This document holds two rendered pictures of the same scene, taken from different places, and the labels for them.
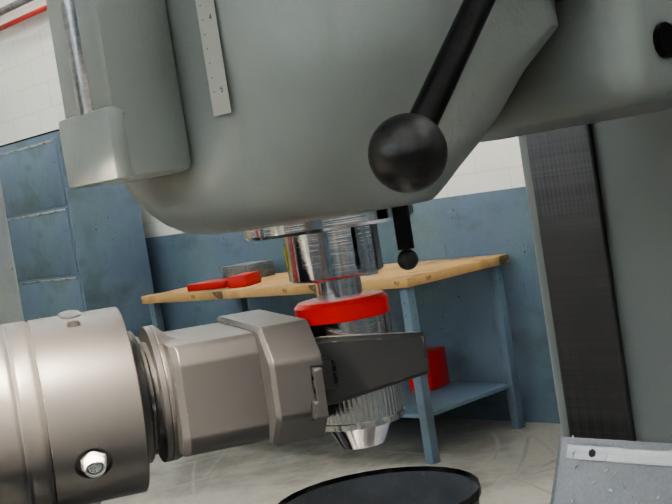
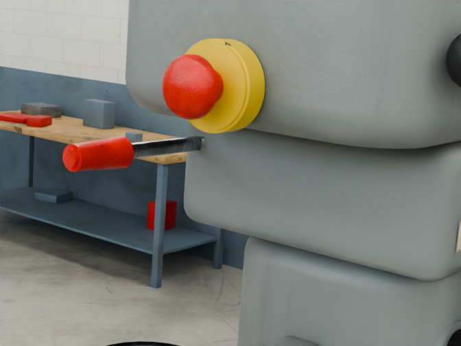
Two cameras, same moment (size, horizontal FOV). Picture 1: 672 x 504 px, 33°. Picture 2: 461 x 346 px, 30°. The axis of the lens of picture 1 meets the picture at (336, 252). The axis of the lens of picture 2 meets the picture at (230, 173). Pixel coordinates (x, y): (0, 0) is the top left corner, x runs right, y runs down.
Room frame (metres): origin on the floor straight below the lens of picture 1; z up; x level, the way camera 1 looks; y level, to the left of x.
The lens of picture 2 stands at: (-0.13, 0.26, 1.81)
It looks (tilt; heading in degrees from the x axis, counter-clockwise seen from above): 11 degrees down; 350
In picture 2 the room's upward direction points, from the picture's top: 4 degrees clockwise
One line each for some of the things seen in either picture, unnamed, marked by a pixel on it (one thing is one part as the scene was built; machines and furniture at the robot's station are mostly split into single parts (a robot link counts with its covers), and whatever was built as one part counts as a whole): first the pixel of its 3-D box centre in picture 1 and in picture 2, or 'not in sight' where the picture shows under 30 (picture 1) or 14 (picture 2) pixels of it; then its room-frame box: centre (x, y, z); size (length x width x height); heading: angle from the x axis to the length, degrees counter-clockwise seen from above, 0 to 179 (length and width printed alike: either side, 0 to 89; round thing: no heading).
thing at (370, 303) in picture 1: (341, 307); not in sight; (0.57, 0.00, 1.26); 0.05 x 0.05 x 0.01
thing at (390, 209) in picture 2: not in sight; (399, 167); (0.60, -0.03, 1.68); 0.34 x 0.24 x 0.10; 133
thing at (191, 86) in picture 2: not in sight; (195, 86); (0.40, 0.19, 1.76); 0.04 x 0.03 x 0.04; 43
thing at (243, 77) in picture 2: not in sight; (219, 86); (0.41, 0.17, 1.76); 0.06 x 0.02 x 0.06; 43
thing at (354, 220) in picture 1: (328, 220); not in sight; (0.57, 0.00, 1.31); 0.09 x 0.09 x 0.01
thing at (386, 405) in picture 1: (351, 368); not in sight; (0.57, 0.00, 1.23); 0.05 x 0.05 x 0.05
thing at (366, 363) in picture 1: (368, 364); not in sight; (0.54, -0.01, 1.24); 0.06 x 0.02 x 0.03; 108
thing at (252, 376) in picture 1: (170, 396); not in sight; (0.54, 0.09, 1.24); 0.13 x 0.12 x 0.10; 18
